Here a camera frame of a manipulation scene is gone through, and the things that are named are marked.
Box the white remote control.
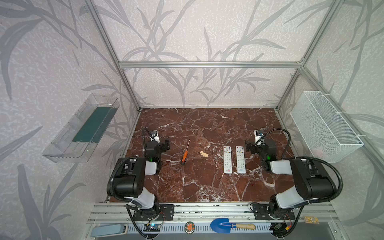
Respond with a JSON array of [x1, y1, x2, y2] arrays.
[[236, 146, 246, 174]]

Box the orange handle screwdriver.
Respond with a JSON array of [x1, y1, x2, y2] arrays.
[[181, 141, 190, 165]]

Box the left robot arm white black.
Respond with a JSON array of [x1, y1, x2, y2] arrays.
[[107, 140, 170, 215]]

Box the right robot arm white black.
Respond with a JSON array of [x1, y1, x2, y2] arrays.
[[245, 138, 344, 220]]

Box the white remote control face up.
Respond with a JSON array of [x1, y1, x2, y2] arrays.
[[223, 146, 233, 174]]

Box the pink object in basket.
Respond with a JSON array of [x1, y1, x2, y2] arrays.
[[311, 147, 326, 159]]

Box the small wooden animal figure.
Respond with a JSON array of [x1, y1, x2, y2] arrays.
[[200, 151, 208, 158]]

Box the small green circuit board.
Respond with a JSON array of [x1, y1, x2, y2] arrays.
[[143, 224, 162, 232]]

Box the yellow small circuit board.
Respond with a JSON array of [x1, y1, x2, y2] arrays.
[[304, 216, 320, 224]]

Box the round orange badge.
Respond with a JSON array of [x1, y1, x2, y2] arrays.
[[184, 222, 196, 235]]

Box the grey blue flat device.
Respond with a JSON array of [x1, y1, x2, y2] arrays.
[[90, 224, 128, 238]]

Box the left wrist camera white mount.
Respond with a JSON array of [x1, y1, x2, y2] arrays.
[[150, 130, 160, 143]]

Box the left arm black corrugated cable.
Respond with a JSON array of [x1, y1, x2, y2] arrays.
[[106, 157, 142, 202]]

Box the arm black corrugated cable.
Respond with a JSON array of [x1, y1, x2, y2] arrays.
[[106, 157, 142, 202], [295, 156, 344, 202]]

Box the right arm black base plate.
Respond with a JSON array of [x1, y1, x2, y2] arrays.
[[250, 203, 296, 220]]

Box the white wire mesh basket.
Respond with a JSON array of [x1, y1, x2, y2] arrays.
[[291, 91, 364, 163]]

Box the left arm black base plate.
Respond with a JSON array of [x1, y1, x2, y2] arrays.
[[133, 204, 175, 221]]

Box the clear plastic wall bin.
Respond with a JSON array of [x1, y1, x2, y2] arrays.
[[43, 94, 120, 163]]

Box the right small electronics board wires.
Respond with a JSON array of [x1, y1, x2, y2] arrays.
[[269, 221, 293, 235]]

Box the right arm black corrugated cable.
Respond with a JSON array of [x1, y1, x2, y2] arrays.
[[295, 156, 344, 202]]

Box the aluminium frame rail front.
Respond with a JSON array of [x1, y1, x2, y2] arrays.
[[87, 202, 340, 224]]

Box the blue toy shovel wooden handle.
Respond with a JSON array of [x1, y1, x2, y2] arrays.
[[210, 218, 256, 234]]

